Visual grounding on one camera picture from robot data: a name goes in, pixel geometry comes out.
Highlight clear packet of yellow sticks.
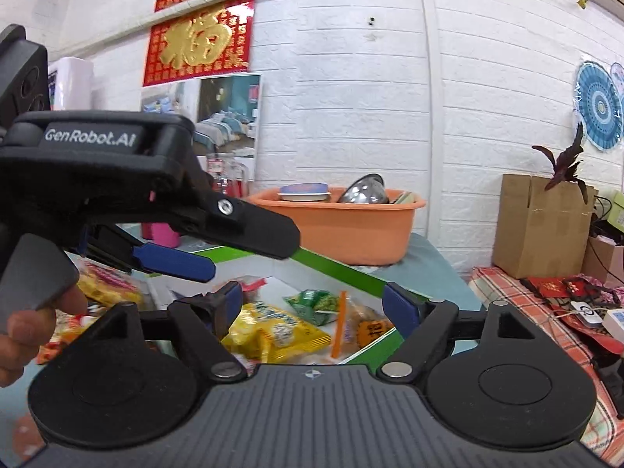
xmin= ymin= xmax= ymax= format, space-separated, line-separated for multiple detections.
xmin=73 ymin=261 xmax=147 ymax=310

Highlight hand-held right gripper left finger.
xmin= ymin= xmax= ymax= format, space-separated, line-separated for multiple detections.
xmin=92 ymin=282 xmax=248 ymax=382

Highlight orange-edged clear snack packet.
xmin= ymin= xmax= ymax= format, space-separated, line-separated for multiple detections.
xmin=330 ymin=291 xmax=395 ymax=359

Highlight red envelopes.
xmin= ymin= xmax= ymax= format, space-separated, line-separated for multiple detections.
xmin=521 ymin=275 xmax=624 ymax=356

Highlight plaid cloth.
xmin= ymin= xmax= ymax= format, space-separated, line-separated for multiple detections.
xmin=468 ymin=267 xmax=624 ymax=449

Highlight green flat boxes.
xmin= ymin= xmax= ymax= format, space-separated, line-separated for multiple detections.
xmin=592 ymin=190 xmax=624 ymax=230

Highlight blue patterned paper fan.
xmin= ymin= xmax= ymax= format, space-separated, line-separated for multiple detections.
xmin=573 ymin=53 xmax=624 ymax=152

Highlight yellow snack packet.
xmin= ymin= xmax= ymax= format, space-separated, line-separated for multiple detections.
xmin=222 ymin=301 xmax=332 ymax=364

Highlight teal printed tablecloth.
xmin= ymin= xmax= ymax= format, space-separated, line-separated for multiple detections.
xmin=0 ymin=231 xmax=488 ymax=449

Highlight steel bowl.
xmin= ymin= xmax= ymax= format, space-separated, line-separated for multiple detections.
xmin=337 ymin=174 xmax=390 ymax=204

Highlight red gold wall banner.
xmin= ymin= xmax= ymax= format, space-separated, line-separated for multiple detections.
xmin=143 ymin=0 xmax=257 ymax=87

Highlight person's left hand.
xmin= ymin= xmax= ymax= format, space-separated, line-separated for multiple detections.
xmin=0 ymin=286 xmax=89 ymax=387

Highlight round container with blue lid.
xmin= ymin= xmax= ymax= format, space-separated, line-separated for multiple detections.
xmin=278 ymin=183 xmax=331 ymax=202

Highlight pink insulated bottle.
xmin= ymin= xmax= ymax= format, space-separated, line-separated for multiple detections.
xmin=141 ymin=223 xmax=180 ymax=248

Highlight large cardboard box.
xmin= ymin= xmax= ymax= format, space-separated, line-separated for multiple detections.
xmin=492 ymin=173 xmax=598 ymax=278

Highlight small cardboard box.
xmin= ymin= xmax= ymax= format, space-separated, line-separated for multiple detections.
xmin=582 ymin=236 xmax=624 ymax=286

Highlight orange plastic basin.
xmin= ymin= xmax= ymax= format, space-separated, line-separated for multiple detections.
xmin=246 ymin=186 xmax=427 ymax=266

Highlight green cardboard box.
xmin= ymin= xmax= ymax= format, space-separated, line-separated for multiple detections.
xmin=146 ymin=241 xmax=442 ymax=377

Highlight white water purifier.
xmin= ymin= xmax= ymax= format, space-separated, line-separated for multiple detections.
xmin=48 ymin=57 xmax=94 ymax=112

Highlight white charging device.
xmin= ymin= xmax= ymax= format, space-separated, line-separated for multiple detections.
xmin=568 ymin=302 xmax=603 ymax=327

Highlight purple leafed plant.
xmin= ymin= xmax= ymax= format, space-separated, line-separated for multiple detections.
xmin=531 ymin=122 xmax=590 ymax=206

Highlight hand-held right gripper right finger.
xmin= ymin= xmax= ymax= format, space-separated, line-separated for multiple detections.
xmin=377 ymin=282 xmax=537 ymax=380

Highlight bedding wall poster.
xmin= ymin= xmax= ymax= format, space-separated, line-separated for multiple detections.
xmin=140 ymin=74 xmax=264 ymax=159

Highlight glass pitcher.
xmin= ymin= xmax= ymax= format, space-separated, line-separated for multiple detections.
xmin=207 ymin=152 xmax=252 ymax=199

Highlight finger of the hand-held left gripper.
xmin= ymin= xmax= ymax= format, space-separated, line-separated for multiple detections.
xmin=168 ymin=192 xmax=302 ymax=261
xmin=82 ymin=223 xmax=217 ymax=283

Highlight green pea snack packet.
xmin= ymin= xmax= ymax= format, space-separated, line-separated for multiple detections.
xmin=284 ymin=289 xmax=342 ymax=327

